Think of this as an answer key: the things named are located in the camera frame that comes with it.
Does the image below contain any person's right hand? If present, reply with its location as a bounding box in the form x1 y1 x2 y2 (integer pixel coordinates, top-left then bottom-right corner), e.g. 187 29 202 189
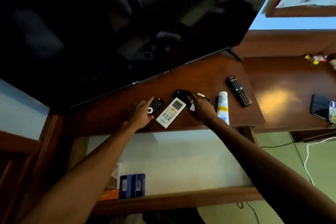
187 94 219 125

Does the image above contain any person's left hand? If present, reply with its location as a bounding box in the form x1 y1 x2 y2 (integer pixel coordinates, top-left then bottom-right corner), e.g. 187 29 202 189
128 97 155 130

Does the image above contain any black remote with silver ring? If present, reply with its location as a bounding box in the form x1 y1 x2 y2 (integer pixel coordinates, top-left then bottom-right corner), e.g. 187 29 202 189
147 98 165 115

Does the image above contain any person's left forearm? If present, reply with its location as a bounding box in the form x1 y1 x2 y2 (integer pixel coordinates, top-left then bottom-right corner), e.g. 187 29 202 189
20 123 139 224

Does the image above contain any person's right forearm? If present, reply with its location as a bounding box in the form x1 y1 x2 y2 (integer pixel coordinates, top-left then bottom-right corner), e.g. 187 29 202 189
203 117 336 224

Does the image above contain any rounded black remote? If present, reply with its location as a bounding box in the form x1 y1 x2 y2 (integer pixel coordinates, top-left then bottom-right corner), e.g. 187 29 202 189
173 89 194 108

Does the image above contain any white air conditioner remote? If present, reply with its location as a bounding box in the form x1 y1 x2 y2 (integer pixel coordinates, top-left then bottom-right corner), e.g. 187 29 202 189
156 97 186 129

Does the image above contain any white cream tube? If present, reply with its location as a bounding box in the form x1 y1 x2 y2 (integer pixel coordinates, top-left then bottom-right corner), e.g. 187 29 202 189
216 91 230 125

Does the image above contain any brown wooden television table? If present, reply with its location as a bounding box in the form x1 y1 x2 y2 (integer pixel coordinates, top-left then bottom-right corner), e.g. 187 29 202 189
0 50 266 218

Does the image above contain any long black television remote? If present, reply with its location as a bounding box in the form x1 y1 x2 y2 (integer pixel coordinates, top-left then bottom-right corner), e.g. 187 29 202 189
226 75 253 108

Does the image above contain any clear plastic bag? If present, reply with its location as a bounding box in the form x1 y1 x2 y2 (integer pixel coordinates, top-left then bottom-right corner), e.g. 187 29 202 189
111 162 122 190

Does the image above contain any blue box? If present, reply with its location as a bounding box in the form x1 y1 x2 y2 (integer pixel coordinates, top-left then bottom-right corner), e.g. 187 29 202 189
119 174 133 200
131 173 146 198

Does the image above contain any black television foot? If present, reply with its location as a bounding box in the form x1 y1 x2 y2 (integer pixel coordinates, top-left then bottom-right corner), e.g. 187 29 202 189
226 47 244 62

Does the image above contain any orange box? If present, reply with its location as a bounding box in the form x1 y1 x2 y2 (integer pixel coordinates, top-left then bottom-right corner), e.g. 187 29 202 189
99 189 120 202

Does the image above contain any brown wooden desk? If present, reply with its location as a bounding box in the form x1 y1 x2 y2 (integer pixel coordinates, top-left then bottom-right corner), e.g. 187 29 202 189
232 29 336 143

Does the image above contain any large black television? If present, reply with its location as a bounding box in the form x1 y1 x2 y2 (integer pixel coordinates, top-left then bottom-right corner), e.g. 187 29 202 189
0 0 284 109

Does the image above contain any black smartphone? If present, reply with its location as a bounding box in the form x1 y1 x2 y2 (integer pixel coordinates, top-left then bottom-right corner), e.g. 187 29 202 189
310 94 330 120

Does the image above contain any yellow and red packet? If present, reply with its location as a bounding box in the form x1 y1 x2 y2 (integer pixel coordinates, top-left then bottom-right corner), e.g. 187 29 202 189
304 54 329 66

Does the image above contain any clear plastic packet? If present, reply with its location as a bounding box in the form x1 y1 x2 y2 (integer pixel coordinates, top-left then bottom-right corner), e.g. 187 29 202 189
328 100 336 125

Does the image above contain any thin black floor cable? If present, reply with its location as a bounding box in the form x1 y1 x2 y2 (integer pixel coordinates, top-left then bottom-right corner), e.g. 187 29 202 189
236 201 261 224

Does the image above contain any white cable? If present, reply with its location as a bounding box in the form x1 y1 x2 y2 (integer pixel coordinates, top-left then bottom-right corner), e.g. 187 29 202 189
303 137 336 187

